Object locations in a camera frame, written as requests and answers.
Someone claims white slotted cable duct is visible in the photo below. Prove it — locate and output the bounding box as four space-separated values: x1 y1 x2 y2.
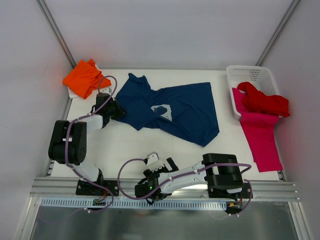
40 197 227 211

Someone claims white plastic basket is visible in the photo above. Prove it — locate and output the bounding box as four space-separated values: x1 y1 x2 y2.
226 65 280 120

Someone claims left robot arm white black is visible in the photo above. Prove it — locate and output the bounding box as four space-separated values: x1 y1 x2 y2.
48 93 125 195

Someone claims pink t shirt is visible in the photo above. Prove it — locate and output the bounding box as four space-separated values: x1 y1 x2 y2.
232 88 283 172

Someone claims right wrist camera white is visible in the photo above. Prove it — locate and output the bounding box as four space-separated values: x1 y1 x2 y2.
146 151 165 173

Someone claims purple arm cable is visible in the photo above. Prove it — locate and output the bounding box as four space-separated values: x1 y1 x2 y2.
64 75 119 215
116 157 253 217

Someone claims corner metal profile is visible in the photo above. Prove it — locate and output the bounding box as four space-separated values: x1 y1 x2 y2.
35 0 77 69
255 0 302 67

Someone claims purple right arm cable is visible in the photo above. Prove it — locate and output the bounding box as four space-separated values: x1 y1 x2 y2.
116 157 253 217

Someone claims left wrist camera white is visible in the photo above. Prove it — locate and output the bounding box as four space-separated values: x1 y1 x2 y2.
101 87 113 95

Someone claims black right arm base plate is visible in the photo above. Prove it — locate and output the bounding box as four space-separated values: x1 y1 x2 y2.
207 183 252 200

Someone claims red t shirt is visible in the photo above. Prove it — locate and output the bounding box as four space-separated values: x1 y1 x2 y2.
237 81 290 118

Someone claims orange folded t shirt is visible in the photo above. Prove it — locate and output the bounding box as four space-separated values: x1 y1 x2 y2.
62 59 112 100

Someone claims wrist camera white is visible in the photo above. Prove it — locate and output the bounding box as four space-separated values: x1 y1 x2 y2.
146 151 165 173
101 87 113 95

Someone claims left corner metal profile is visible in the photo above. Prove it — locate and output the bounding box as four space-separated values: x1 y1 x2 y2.
35 0 77 69

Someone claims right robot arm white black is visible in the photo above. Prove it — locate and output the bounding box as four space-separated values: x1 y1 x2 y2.
134 152 244 201

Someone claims right corner metal profile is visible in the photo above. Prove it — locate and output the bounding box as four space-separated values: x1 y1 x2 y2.
255 0 302 67

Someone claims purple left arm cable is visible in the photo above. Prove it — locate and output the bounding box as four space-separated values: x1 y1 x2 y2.
64 75 119 215

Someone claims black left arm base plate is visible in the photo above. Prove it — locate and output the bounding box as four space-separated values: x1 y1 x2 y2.
75 180 119 197

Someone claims blue printed t shirt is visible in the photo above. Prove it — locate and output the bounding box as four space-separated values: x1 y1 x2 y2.
115 73 220 147

